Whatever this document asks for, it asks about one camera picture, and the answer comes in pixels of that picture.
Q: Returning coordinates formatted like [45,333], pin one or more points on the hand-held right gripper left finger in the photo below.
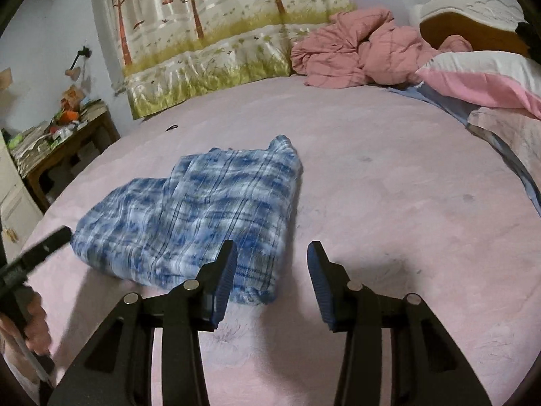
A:
[224,287]

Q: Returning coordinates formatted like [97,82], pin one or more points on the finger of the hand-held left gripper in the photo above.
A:
[46,247]

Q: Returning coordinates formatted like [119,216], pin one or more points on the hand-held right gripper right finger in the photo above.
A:
[321,292]

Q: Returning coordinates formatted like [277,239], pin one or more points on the blue plaid shirt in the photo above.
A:
[203,220]

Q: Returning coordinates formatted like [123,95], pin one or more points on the person's left hand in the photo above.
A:
[38,325]

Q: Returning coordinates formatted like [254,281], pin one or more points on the white cabinet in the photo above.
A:
[15,203]

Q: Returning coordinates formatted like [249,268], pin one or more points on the wooden side table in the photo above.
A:
[63,152]

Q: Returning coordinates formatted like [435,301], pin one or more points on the clutter pile on table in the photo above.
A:
[55,127]

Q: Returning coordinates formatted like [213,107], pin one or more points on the small black hair clip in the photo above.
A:
[171,127]

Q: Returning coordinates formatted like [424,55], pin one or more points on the blue grey cloth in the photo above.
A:
[448,103]

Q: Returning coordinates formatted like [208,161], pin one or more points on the pink quilt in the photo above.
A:
[363,50]

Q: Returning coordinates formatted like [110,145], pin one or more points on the tree print curtain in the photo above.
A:
[211,25]

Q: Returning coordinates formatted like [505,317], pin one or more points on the pink and white pillow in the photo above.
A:
[486,76]

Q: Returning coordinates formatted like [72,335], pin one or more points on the white and wooden headboard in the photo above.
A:
[469,17]

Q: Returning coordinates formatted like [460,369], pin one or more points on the wall lamp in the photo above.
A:
[77,65]

